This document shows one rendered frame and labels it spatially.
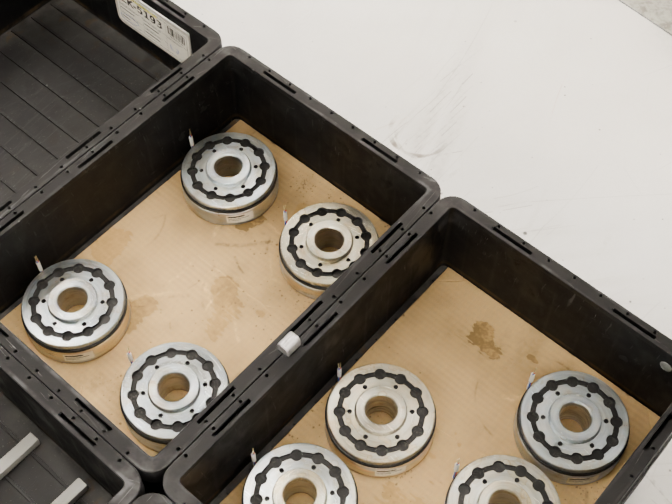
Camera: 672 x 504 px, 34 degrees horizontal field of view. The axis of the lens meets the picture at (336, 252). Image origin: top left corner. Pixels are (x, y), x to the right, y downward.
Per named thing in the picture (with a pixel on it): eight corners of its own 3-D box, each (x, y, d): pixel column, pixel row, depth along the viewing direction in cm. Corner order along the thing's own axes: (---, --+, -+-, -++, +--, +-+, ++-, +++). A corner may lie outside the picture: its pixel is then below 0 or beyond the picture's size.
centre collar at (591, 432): (572, 385, 102) (573, 382, 102) (612, 422, 100) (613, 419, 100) (536, 417, 100) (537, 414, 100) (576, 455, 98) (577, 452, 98)
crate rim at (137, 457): (231, 55, 119) (229, 39, 117) (447, 202, 108) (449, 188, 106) (-65, 291, 102) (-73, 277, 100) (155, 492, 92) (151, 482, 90)
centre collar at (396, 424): (380, 378, 103) (380, 375, 102) (418, 412, 101) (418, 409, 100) (343, 412, 101) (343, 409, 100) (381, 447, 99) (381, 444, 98)
